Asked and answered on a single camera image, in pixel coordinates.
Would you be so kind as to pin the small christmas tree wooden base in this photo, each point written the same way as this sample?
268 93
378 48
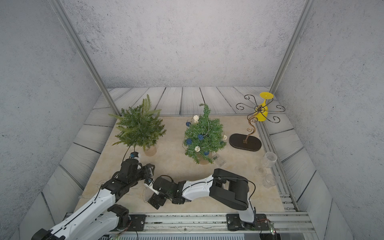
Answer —
204 138

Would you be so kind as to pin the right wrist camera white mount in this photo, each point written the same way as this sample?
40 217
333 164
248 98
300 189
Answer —
149 183

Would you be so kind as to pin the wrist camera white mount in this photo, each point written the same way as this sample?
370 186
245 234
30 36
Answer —
135 155
149 183

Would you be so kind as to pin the clear plastic wine glass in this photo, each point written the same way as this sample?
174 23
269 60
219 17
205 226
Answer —
268 161

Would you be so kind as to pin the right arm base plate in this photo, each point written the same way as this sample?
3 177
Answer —
234 223

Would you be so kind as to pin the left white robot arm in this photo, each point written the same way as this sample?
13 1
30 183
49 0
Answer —
101 213

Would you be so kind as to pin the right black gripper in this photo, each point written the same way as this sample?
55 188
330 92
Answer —
154 198

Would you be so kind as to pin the yellow plastic goblet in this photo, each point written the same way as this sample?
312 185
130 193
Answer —
261 111

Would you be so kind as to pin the clear battery box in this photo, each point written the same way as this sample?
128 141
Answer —
218 160
147 194

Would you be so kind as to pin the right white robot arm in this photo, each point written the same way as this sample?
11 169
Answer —
225 187

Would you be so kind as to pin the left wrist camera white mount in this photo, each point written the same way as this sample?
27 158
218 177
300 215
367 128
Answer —
135 155

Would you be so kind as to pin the aluminium front rail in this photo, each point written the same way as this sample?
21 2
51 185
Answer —
285 225

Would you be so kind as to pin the fern tree wooden base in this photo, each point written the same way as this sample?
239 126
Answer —
140 126

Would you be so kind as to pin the black scroll wire stand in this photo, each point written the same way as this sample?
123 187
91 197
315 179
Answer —
249 142

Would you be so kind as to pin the beige table mat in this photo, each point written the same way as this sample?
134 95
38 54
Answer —
171 160

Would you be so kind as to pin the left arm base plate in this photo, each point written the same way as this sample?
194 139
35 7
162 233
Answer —
135 222

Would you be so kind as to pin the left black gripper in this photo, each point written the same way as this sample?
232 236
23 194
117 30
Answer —
147 170

